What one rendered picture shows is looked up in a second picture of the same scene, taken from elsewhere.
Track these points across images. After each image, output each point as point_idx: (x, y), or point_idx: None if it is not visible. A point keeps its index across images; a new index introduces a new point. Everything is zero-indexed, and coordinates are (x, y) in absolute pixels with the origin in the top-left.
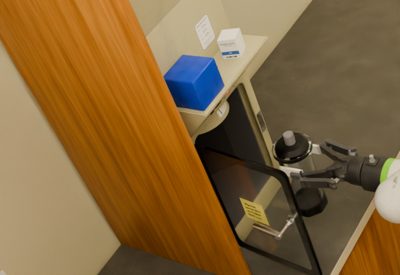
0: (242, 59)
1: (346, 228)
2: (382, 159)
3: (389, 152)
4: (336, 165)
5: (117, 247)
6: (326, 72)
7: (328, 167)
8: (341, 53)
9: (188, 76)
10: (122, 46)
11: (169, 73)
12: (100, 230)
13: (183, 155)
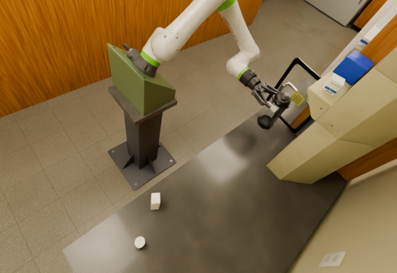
0: (323, 81)
1: (247, 123)
2: (247, 71)
3: (213, 149)
4: (263, 86)
5: (350, 184)
6: (217, 246)
7: (266, 88)
8: (197, 265)
9: (358, 54)
10: None
11: (371, 62)
12: (365, 175)
13: None
